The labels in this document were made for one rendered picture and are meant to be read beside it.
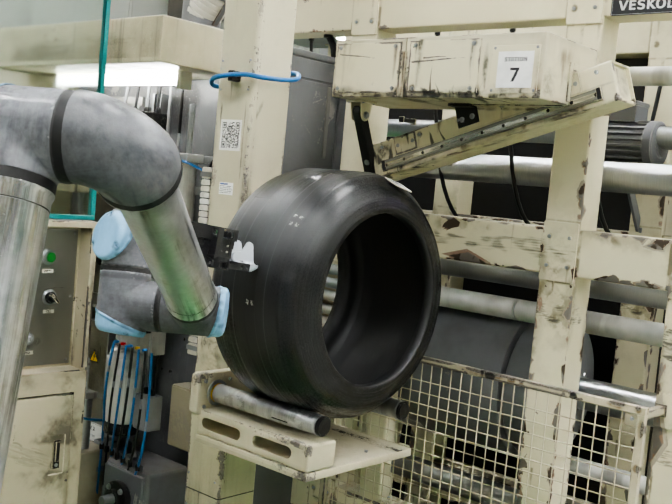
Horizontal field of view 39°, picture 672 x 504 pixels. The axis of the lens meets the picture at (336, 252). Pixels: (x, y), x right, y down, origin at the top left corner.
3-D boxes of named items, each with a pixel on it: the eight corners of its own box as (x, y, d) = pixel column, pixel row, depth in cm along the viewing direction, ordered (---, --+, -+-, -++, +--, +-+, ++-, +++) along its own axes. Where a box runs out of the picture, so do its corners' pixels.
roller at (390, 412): (305, 384, 245) (293, 392, 242) (301, 369, 243) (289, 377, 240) (411, 414, 222) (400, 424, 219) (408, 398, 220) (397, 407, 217)
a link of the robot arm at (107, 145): (171, 77, 112) (236, 293, 173) (69, 69, 113) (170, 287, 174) (153, 161, 107) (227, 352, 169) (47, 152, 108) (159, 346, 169)
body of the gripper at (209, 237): (242, 231, 184) (196, 221, 175) (235, 274, 184) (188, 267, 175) (216, 227, 189) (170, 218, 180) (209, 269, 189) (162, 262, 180)
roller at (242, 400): (224, 395, 224) (211, 404, 221) (220, 379, 222) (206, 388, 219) (333, 430, 201) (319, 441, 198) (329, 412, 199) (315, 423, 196)
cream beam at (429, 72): (329, 97, 240) (334, 39, 239) (389, 109, 259) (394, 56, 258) (539, 99, 201) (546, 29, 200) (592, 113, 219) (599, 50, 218)
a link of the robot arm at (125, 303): (150, 338, 162) (157, 267, 164) (84, 332, 163) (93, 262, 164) (162, 339, 172) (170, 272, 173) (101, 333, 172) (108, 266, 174)
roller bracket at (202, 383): (188, 412, 219) (191, 371, 218) (304, 395, 249) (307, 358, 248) (197, 416, 217) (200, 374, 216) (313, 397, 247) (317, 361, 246)
